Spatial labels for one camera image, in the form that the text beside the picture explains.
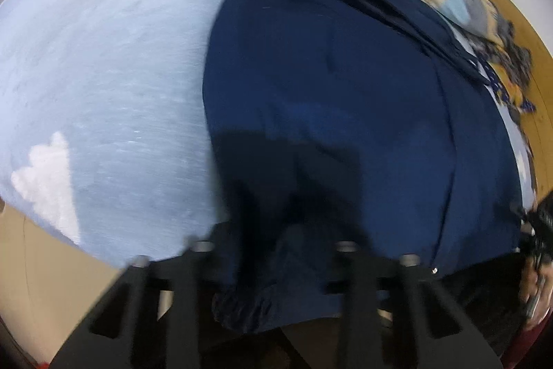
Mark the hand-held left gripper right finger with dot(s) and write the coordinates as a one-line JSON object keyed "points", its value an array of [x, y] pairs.
{"points": [[358, 282]]}

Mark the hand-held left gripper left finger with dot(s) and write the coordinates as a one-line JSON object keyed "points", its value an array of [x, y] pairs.
{"points": [[190, 282]]}

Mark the navy blue garment grey stripe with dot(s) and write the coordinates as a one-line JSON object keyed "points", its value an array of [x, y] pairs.
{"points": [[345, 92]]}

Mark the person's dark clothing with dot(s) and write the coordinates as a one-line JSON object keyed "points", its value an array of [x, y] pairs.
{"points": [[488, 300]]}

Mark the dark patterned cloth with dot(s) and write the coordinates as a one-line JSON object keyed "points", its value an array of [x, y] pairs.
{"points": [[514, 62]]}

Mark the wooden headboard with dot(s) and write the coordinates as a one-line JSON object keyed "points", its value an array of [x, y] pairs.
{"points": [[533, 27]]}

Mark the light blue cloud bed sheet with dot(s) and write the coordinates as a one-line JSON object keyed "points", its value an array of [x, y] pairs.
{"points": [[108, 92]]}

